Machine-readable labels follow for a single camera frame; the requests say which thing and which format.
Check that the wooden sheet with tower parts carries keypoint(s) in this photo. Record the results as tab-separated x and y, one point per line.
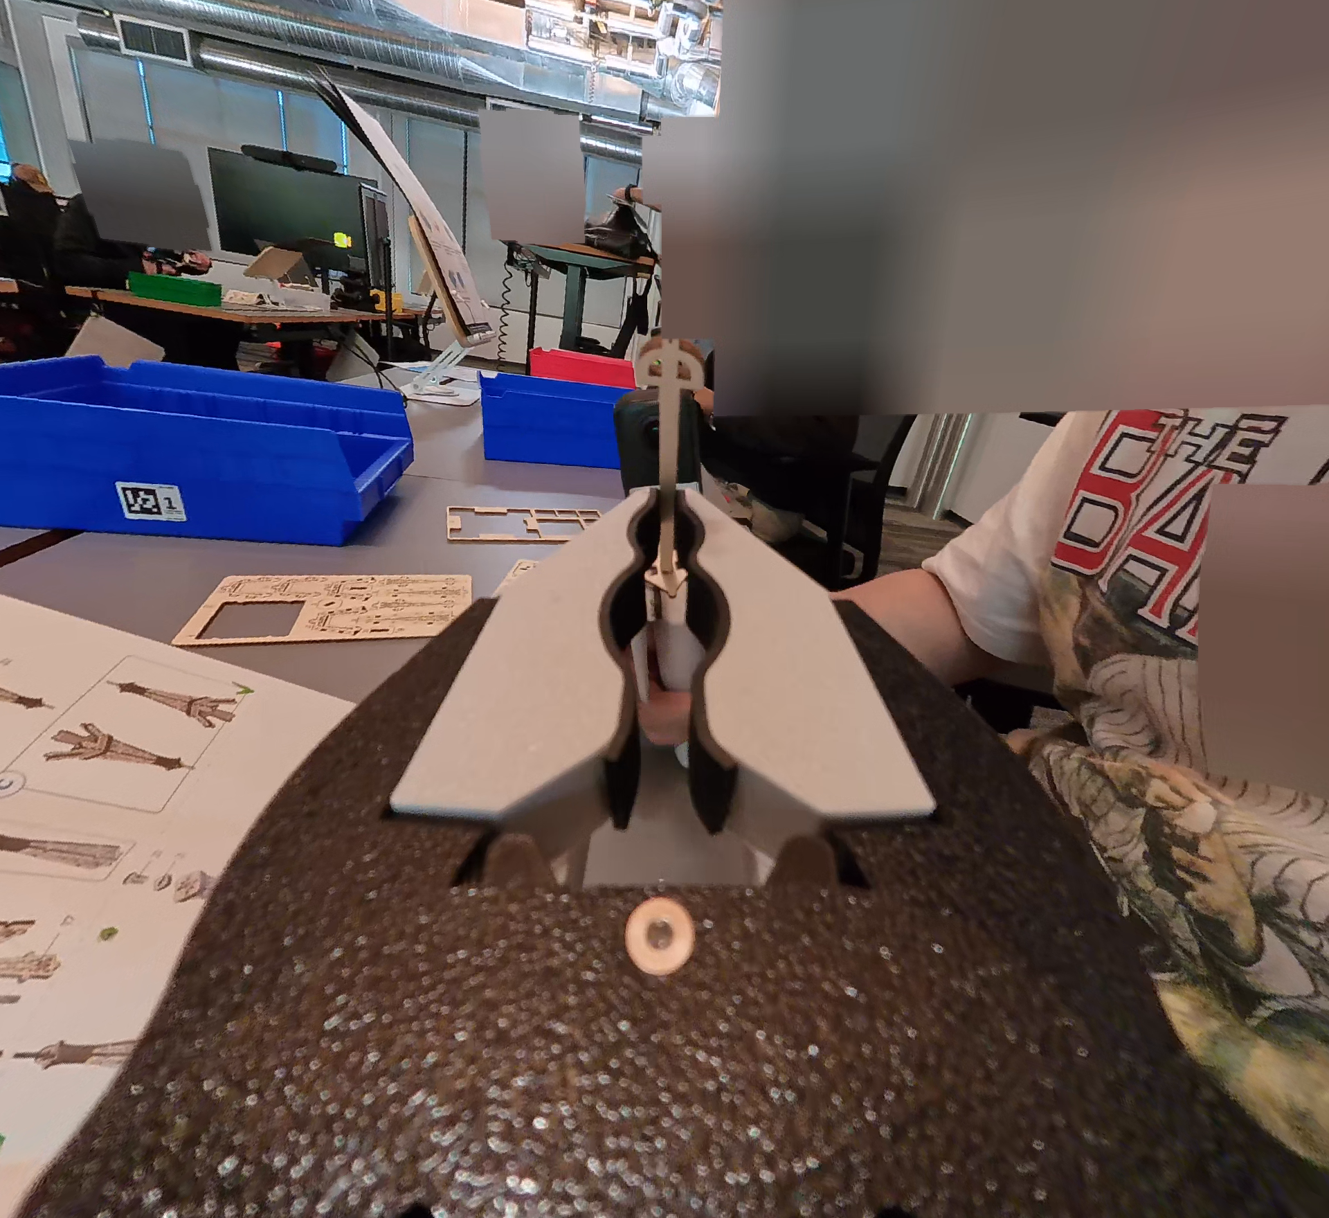
398	614

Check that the person's right hand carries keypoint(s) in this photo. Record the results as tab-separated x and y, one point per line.
663	719

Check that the standing desk with dark frame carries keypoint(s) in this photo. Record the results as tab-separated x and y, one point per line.
566	248

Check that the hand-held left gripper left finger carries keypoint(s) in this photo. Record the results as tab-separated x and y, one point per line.
519	719

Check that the green storage bin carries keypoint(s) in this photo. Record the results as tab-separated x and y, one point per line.
170	293

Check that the black bag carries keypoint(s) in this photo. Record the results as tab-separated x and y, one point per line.
615	233

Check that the blue storage bin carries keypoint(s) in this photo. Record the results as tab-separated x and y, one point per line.
550	424

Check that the empty wooden sheet frame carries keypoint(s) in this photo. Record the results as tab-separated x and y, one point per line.
487	526

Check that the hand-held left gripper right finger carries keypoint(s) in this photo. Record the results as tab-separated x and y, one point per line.
810	719

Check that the red storage bin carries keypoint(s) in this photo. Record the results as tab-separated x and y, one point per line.
586	371

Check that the grey desk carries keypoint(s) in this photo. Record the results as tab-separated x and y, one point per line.
430	522

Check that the black computer monitor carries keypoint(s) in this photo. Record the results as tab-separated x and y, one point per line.
284	204

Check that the person's right forearm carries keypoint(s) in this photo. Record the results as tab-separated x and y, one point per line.
935	626

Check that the white stand base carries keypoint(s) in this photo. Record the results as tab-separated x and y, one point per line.
433	387

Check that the duct vent grille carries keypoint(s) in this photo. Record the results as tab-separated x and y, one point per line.
152	39

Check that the person in white t-shirt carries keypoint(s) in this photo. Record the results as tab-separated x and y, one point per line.
1100	710

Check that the long wooden office desk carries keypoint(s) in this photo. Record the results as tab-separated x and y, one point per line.
294	315

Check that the wooden tower spire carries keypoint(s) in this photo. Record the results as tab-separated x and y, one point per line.
671	449

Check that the folded instruction booklet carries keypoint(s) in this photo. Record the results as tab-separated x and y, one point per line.
124	824

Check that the black office chair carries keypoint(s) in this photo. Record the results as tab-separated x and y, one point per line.
810	473

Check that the pale wooden parts sheet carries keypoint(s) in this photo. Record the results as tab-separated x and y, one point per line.
519	577

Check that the blue bin with marker tag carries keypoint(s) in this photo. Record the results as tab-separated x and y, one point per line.
209	449

